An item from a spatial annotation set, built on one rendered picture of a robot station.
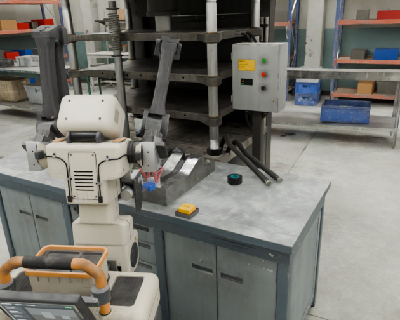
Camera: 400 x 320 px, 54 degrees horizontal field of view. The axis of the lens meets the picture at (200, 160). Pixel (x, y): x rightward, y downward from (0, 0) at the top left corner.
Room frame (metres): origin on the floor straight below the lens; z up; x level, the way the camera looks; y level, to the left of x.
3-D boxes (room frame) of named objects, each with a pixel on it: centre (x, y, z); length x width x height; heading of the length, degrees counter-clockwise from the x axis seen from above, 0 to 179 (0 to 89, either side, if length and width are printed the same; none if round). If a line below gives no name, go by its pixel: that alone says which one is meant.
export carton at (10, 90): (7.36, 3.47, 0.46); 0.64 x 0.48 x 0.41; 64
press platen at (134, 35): (2.98, 0.21, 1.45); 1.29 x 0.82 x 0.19; 60
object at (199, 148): (2.99, 0.23, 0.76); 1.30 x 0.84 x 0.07; 60
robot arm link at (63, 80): (1.66, 0.58, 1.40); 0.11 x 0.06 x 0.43; 83
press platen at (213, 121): (2.99, 0.21, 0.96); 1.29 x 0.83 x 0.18; 60
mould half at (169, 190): (1.93, 0.15, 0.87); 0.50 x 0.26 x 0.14; 150
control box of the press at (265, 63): (2.43, -0.38, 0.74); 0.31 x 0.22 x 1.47; 60
